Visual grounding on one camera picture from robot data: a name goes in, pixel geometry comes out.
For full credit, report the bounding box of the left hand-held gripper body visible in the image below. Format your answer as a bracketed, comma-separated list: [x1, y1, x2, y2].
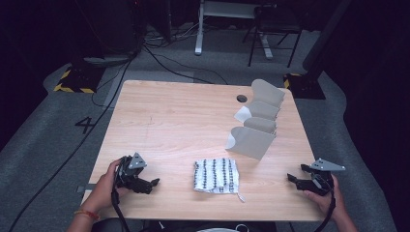
[114, 152, 148, 190]

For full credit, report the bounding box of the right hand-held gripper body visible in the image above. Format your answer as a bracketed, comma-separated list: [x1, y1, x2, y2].
[306, 158, 346, 196]

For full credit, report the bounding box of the grey metal expandable rack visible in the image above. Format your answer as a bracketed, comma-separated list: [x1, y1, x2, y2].
[224, 78, 286, 161]

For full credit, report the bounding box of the white patterned cloth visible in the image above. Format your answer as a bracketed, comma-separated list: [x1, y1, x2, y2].
[192, 158, 247, 203]

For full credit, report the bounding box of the person's left hand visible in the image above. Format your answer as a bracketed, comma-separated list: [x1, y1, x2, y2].
[84, 158, 130, 212]

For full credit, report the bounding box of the person's right hand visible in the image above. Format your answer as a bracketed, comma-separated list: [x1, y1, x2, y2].
[304, 175, 348, 222]

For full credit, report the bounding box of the dark cloth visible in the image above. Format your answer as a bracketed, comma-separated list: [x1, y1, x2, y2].
[95, 217, 144, 232]

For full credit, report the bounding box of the grey tape strip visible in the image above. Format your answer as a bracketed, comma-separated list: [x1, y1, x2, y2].
[76, 183, 98, 193]

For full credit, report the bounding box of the black yellow striped floor base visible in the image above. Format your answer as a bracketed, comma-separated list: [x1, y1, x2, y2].
[283, 72, 327, 101]
[52, 66, 105, 95]

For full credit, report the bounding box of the black equipment cabinet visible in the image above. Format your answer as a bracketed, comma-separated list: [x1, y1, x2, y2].
[75, 0, 146, 57]

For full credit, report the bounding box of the black folding chair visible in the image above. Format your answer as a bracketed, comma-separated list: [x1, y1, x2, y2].
[242, 3, 304, 69]

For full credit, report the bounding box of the left hand-held gripper black cable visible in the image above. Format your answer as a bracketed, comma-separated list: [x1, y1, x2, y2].
[110, 188, 132, 232]

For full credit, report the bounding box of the hand-held gripper black cable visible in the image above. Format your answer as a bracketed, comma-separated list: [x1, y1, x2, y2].
[313, 180, 337, 232]
[110, 188, 132, 232]

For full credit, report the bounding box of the right hand-held gripper black cable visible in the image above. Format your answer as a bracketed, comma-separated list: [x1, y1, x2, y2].
[313, 180, 337, 232]

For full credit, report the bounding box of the red string bracelet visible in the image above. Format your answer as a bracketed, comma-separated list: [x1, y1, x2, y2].
[73, 209, 101, 222]

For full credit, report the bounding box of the long black floor cable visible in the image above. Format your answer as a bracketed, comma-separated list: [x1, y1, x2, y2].
[8, 54, 136, 232]

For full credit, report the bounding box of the curved black floor cable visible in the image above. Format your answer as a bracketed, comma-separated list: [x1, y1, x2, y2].
[142, 44, 229, 86]

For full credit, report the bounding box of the grey flat base plate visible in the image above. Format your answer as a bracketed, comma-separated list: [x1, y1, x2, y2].
[83, 56, 132, 68]

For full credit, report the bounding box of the black slanted post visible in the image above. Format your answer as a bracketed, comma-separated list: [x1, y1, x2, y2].
[302, 0, 353, 81]

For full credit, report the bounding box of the white desk frame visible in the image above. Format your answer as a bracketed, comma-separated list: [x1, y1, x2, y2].
[193, 0, 275, 61]

